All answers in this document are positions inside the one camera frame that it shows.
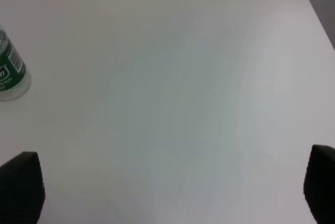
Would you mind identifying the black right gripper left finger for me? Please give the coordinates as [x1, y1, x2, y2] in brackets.
[1, 151, 46, 223]

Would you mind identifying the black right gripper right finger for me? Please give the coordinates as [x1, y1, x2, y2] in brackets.
[303, 144, 334, 223]

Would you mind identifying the clear green-label water bottle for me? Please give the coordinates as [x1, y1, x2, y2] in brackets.
[1, 26, 32, 101]

